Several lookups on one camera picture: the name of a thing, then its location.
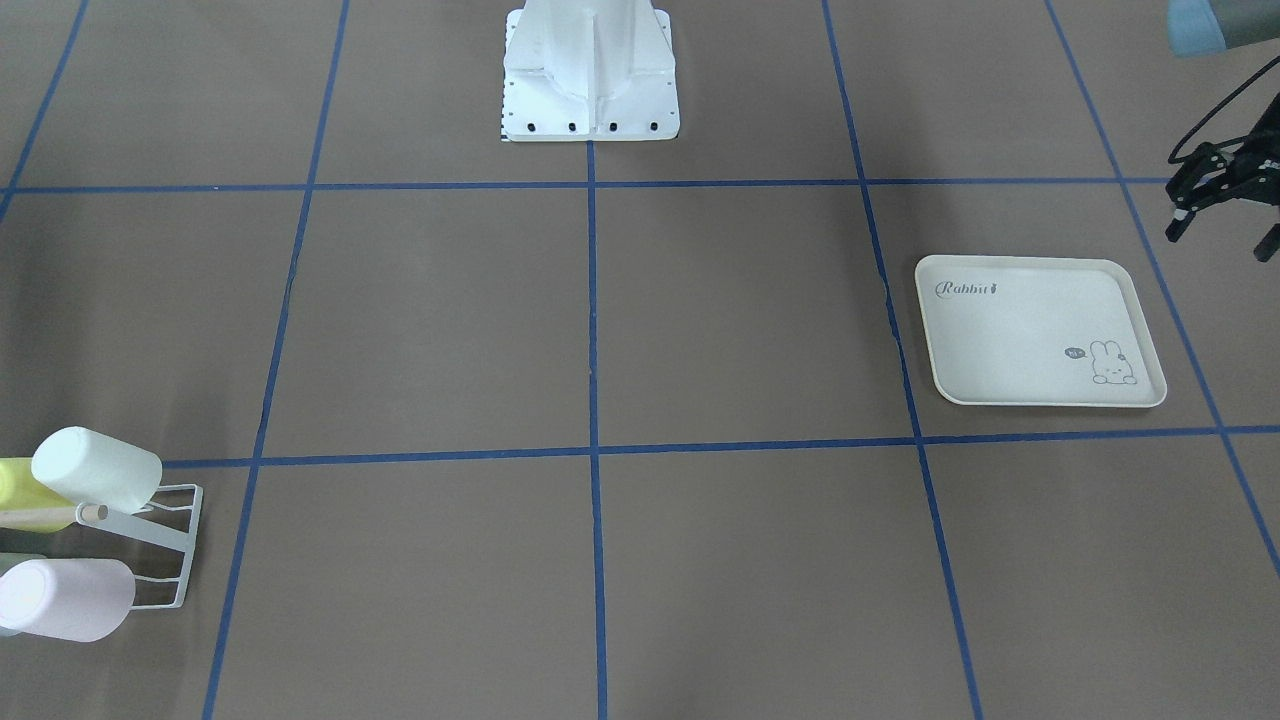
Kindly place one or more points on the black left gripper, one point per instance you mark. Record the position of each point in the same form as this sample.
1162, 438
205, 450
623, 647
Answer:
1232, 183

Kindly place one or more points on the pale green white cup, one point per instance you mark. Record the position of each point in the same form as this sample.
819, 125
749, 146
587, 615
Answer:
86, 466

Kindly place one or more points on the pink plastic cup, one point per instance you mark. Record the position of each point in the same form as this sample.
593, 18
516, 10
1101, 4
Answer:
79, 600

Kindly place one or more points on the yellow plastic cup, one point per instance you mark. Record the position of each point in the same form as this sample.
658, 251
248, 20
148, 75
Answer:
21, 491

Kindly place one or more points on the grey plastic cup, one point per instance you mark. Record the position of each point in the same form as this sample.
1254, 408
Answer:
15, 562

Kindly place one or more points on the cream rabbit tray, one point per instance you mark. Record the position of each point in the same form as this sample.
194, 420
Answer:
1037, 332

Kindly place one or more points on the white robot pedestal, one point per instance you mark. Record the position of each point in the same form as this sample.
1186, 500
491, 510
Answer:
579, 71

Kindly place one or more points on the white wire cup rack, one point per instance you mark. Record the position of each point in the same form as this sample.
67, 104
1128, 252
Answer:
170, 520

